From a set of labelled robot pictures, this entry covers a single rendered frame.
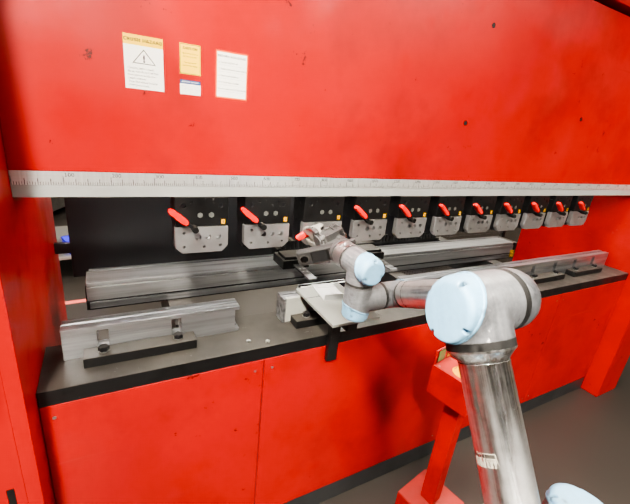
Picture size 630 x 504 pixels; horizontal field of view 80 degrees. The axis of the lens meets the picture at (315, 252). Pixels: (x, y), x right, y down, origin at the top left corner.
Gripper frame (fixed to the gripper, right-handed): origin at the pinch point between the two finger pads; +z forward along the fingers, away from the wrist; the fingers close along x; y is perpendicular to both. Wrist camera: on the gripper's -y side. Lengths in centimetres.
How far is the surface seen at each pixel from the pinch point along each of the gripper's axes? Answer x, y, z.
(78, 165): 42, -48, 3
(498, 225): -42, 92, 3
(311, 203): 7.5, 6.4, 3.1
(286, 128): 32.5, 5.5, 2.9
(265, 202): 14.4, -8.2, 2.8
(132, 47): 62, -25, 3
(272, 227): 6.0, -8.9, 2.5
